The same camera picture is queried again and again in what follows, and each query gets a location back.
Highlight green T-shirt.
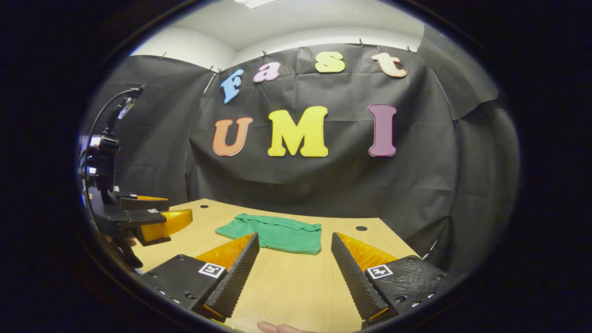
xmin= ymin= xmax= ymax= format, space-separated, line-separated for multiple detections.
xmin=215 ymin=213 xmax=323 ymax=256

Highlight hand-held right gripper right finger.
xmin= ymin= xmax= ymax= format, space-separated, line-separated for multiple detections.
xmin=331 ymin=232 xmax=458 ymax=327

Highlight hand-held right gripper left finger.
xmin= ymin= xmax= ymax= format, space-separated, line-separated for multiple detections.
xmin=139 ymin=233 xmax=260 ymax=323

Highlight black backdrop cloth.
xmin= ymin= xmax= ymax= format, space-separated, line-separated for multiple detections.
xmin=81 ymin=23 xmax=521 ymax=278

